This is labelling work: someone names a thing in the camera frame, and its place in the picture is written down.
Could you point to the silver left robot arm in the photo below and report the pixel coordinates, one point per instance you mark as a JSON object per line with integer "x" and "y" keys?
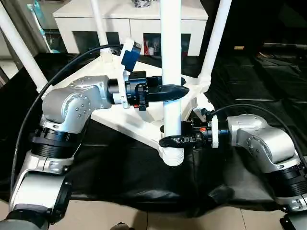
{"x": 67, "y": 120}

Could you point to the white plastic table leg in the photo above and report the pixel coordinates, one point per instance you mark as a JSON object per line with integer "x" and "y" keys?
{"x": 100, "y": 28}
{"x": 21, "y": 48}
{"x": 171, "y": 48}
{"x": 216, "y": 38}

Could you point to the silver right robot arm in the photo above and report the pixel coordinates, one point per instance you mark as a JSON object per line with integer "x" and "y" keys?
{"x": 268, "y": 148}

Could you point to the white plastic table top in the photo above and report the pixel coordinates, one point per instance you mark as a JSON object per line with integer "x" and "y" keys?
{"x": 144, "y": 120}

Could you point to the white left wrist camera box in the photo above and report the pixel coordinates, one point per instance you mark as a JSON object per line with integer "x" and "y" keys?
{"x": 130, "y": 53}

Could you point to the small white bottle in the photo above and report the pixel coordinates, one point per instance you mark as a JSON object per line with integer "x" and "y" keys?
{"x": 156, "y": 49}

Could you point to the light blue plastic item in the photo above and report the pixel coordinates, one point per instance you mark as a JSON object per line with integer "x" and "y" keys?
{"x": 43, "y": 24}

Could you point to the white cabinet with glass doors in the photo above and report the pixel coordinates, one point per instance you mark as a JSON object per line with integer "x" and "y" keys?
{"x": 124, "y": 14}

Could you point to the grey curtain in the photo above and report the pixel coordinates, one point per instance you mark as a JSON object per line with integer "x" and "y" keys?
{"x": 19, "y": 24}

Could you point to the dark tangled small object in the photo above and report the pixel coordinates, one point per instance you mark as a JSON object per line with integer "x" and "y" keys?
{"x": 144, "y": 3}

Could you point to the black mat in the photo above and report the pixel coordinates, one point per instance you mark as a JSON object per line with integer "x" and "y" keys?
{"x": 124, "y": 177}

